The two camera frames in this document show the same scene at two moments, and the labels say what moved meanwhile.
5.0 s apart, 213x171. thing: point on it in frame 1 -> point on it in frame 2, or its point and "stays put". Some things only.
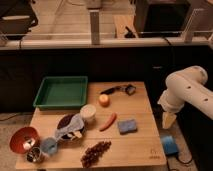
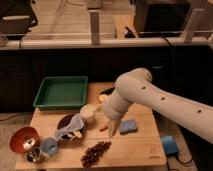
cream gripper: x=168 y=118 -> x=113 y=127
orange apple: x=104 y=100 stays put
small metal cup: x=34 y=154 stays put
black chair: x=17 y=17 stays put
